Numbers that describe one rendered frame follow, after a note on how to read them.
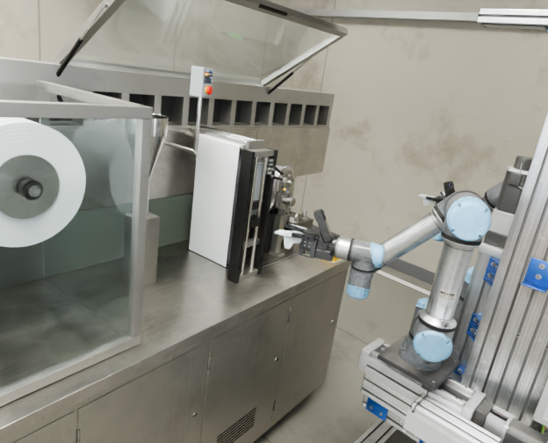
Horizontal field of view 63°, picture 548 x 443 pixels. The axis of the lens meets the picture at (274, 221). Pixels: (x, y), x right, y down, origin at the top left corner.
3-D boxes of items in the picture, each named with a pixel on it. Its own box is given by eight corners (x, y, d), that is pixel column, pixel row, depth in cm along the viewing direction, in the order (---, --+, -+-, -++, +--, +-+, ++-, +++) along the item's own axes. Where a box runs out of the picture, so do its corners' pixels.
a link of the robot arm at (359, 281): (370, 289, 156) (376, 260, 152) (367, 303, 146) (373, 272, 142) (348, 284, 158) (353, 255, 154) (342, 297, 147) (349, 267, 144)
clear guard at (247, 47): (146, -29, 119) (145, -31, 119) (63, 61, 150) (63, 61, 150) (340, 33, 200) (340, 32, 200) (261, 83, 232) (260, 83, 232)
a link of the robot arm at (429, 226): (466, 177, 147) (347, 254, 166) (470, 183, 137) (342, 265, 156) (486, 205, 148) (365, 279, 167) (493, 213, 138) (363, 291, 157)
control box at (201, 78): (205, 98, 155) (207, 68, 152) (189, 95, 157) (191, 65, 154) (215, 98, 161) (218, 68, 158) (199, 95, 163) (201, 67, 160)
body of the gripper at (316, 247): (296, 254, 147) (331, 263, 145) (300, 229, 146) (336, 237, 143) (300, 250, 155) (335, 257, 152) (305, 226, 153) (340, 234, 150)
